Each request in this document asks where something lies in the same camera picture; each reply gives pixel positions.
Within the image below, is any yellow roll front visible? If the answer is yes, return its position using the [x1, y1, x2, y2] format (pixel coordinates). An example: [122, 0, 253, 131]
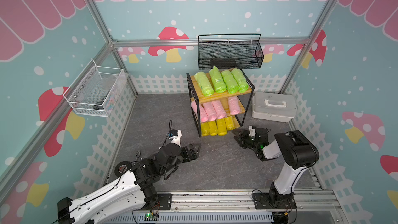
[208, 121, 218, 136]

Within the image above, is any yellow roll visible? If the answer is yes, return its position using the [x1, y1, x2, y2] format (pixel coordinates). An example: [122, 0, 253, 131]
[201, 122, 210, 137]
[208, 121, 218, 136]
[224, 116, 235, 131]
[216, 118, 228, 136]

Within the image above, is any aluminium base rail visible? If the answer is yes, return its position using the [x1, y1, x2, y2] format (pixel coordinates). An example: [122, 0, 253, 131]
[105, 188, 348, 224]

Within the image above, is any black tape roll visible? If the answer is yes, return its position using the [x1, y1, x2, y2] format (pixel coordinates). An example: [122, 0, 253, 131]
[114, 161, 132, 177]

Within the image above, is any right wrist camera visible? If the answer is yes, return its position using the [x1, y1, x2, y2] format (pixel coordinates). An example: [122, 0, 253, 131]
[248, 126, 257, 139]

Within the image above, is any white plastic storage box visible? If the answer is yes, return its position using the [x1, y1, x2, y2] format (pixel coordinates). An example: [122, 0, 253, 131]
[252, 92, 297, 123]

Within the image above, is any green circuit board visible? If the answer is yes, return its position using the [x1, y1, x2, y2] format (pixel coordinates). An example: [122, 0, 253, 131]
[144, 213, 159, 222]

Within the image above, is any wooden three-tier shelf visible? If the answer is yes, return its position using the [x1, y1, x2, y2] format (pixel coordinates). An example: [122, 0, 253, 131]
[187, 67, 255, 138]

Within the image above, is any green roll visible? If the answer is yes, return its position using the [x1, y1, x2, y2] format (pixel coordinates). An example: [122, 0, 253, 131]
[209, 66, 227, 93]
[231, 68, 249, 93]
[221, 70, 239, 94]
[194, 72, 214, 96]

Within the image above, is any black object in white basket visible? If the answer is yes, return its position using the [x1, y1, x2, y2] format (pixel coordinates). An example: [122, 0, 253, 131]
[93, 99, 104, 110]

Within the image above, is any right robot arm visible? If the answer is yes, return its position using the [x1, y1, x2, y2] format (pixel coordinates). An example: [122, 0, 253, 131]
[232, 126, 319, 211]

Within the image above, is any black wire mesh basket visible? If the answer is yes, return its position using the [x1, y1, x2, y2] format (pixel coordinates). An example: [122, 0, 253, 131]
[198, 33, 264, 70]

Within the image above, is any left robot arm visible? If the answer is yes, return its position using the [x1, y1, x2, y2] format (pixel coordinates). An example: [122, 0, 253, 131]
[55, 129, 202, 224]

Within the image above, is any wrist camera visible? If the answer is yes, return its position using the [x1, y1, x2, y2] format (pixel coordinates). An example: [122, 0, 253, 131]
[248, 126, 257, 139]
[167, 129, 182, 146]

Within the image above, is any pink roll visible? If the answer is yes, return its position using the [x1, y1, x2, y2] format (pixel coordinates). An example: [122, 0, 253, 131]
[190, 101, 209, 123]
[228, 96, 241, 115]
[212, 100, 227, 119]
[203, 102, 218, 121]

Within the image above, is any white wire mesh basket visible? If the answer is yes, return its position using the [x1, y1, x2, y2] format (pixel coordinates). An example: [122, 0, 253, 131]
[63, 60, 127, 117]

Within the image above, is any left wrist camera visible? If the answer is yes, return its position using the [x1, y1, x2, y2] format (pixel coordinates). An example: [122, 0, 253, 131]
[167, 129, 182, 146]

